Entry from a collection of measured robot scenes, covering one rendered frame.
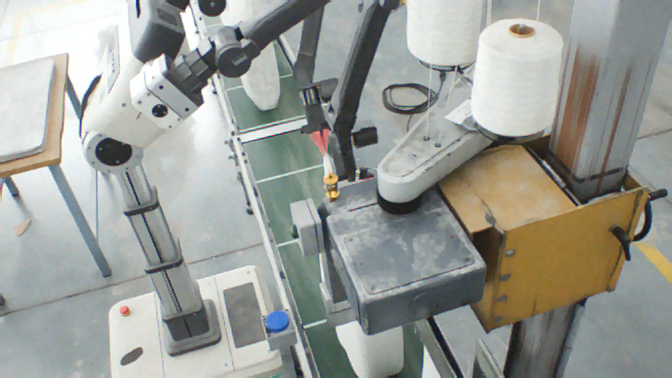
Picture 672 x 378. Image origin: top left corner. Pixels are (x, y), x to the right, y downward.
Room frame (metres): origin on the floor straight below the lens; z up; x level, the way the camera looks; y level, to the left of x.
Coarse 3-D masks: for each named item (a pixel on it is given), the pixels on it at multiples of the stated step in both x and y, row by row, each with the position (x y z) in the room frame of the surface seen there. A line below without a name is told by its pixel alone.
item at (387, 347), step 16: (320, 256) 1.34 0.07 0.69; (352, 336) 1.07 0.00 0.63; (368, 336) 1.02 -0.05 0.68; (384, 336) 1.03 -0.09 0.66; (400, 336) 1.04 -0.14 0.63; (352, 352) 1.07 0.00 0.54; (368, 352) 1.02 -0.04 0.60; (384, 352) 1.03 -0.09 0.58; (400, 352) 1.04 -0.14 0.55; (368, 368) 1.02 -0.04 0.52; (384, 368) 1.03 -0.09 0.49; (400, 368) 1.05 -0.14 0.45
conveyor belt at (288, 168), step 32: (256, 160) 2.27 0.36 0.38; (288, 160) 2.25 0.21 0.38; (320, 160) 2.22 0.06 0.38; (288, 192) 2.02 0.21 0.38; (320, 192) 2.00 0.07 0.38; (288, 224) 1.82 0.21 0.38; (288, 256) 1.64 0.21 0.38; (320, 320) 1.32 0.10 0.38; (320, 352) 1.19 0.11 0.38; (416, 352) 1.14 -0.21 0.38
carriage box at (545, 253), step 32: (480, 160) 0.97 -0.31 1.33; (512, 160) 0.96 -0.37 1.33; (544, 160) 0.95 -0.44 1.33; (480, 192) 0.87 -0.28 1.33; (512, 192) 0.86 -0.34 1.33; (544, 192) 0.85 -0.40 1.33; (608, 192) 0.87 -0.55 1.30; (640, 192) 0.83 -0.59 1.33; (512, 224) 0.78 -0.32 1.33; (544, 224) 0.78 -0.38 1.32; (576, 224) 0.80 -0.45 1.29; (608, 224) 0.81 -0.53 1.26; (512, 256) 0.77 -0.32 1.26; (544, 256) 0.78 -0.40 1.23; (576, 256) 0.80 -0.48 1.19; (608, 256) 0.82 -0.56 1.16; (512, 288) 0.77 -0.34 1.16; (544, 288) 0.79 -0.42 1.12; (576, 288) 0.81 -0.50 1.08; (608, 288) 0.82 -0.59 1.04; (480, 320) 0.78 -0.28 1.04; (512, 320) 0.77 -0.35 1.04
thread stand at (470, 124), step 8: (480, 24) 0.98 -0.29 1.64; (520, 24) 0.86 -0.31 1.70; (480, 32) 0.98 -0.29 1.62; (520, 32) 0.85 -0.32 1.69; (424, 64) 1.08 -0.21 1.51; (432, 64) 1.08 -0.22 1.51; (464, 64) 1.07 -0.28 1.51; (456, 72) 1.05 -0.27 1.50; (464, 80) 1.02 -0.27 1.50; (464, 120) 0.99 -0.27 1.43; (472, 120) 0.98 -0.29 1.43; (464, 128) 0.98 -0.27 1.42; (472, 128) 0.96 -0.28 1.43; (480, 128) 0.85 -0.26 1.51; (544, 128) 0.83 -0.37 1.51; (488, 136) 0.82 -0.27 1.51; (496, 136) 0.82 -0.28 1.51; (504, 136) 0.82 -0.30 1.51; (512, 136) 0.81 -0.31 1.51; (520, 136) 0.81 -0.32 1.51; (528, 136) 0.81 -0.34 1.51; (536, 136) 0.81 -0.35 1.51; (512, 144) 0.80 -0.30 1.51; (520, 144) 0.80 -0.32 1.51
